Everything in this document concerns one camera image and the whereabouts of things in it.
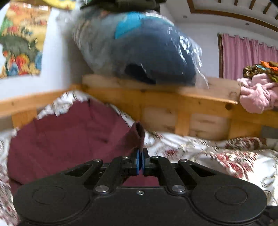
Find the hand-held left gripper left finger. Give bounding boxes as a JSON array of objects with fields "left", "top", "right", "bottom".
[{"left": 62, "top": 149, "right": 141, "bottom": 194}]

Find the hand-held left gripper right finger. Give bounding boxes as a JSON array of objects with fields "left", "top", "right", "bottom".
[{"left": 141, "top": 148, "right": 218, "bottom": 194}]

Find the maroon garment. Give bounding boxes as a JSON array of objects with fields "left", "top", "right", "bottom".
[{"left": 7, "top": 99, "right": 160, "bottom": 194}]

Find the clear plastic bag of clothes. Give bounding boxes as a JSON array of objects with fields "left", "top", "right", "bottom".
[{"left": 72, "top": 9, "right": 210, "bottom": 90}]

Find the wooden headboard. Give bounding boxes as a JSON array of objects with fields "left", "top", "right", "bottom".
[{"left": 0, "top": 74, "right": 278, "bottom": 142}]

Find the floral bedspread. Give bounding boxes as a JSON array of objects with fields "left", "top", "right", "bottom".
[{"left": 0, "top": 90, "right": 278, "bottom": 226}]

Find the pink cloth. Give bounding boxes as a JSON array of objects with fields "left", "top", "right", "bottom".
[{"left": 237, "top": 74, "right": 278, "bottom": 114}]

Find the pink curtain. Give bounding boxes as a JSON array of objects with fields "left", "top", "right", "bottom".
[{"left": 218, "top": 33, "right": 278, "bottom": 81}]

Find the dark cloth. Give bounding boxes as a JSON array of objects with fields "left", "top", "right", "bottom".
[{"left": 80, "top": 0, "right": 161, "bottom": 13}]

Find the yellow cloth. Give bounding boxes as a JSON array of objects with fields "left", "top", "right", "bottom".
[{"left": 43, "top": 0, "right": 77, "bottom": 10}]

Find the colourful wall poster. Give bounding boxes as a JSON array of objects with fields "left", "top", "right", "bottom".
[{"left": 0, "top": 2, "right": 52, "bottom": 79}]

